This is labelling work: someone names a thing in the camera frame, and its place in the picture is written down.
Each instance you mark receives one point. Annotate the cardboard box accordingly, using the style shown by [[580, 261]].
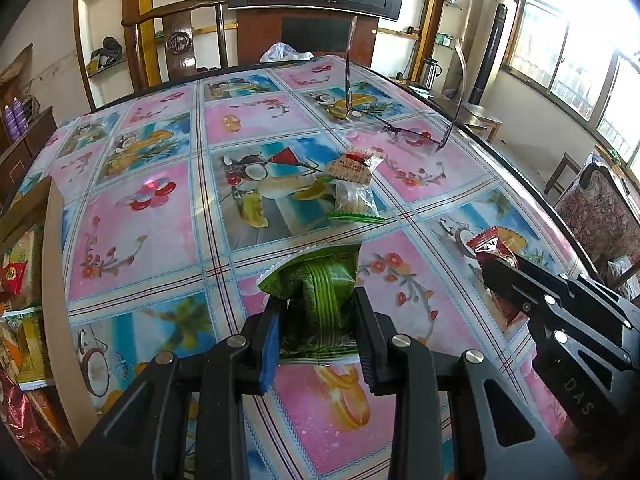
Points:
[[60, 310]]

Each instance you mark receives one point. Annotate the red packet gold label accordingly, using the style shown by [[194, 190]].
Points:
[[22, 410]]

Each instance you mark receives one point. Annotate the window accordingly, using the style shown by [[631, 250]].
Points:
[[575, 60]]

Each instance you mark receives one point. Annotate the wooden television wall panel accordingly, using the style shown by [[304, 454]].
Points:
[[255, 35]]

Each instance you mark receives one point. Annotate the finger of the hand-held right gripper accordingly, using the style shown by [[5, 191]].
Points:
[[590, 295], [510, 285]]

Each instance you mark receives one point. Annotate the wooden chair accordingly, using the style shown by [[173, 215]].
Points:
[[177, 45]]

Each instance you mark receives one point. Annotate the white plastic bag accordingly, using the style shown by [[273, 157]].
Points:
[[285, 54]]

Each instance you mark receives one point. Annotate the clear snack packet red label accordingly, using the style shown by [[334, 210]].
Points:
[[355, 195]]

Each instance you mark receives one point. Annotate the metal kettle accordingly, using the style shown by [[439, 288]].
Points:
[[431, 72]]

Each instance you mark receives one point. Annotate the wooden stool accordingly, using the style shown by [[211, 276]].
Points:
[[562, 165], [475, 115]]

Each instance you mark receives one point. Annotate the brown paper bag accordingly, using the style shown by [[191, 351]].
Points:
[[17, 67]]

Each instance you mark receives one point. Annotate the low wooden table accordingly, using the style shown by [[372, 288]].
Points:
[[415, 87]]

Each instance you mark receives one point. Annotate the dark brown red packet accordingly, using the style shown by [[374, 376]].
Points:
[[487, 245]]

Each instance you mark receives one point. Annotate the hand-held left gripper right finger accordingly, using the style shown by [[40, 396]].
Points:
[[367, 340]]

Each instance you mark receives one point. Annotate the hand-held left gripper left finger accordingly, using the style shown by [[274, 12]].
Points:
[[272, 345]]

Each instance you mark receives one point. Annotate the floral armchair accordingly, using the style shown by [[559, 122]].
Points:
[[595, 210]]

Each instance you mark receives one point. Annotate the dark grey bundle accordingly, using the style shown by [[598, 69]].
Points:
[[106, 52]]

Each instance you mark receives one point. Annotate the white floor air conditioner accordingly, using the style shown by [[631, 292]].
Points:
[[495, 45]]

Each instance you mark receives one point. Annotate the purple bottle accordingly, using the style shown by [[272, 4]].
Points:
[[19, 115], [8, 122]]

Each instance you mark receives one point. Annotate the green snack packet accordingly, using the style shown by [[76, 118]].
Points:
[[320, 285]]

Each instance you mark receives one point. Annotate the eyeglasses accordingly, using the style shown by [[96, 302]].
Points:
[[410, 135]]

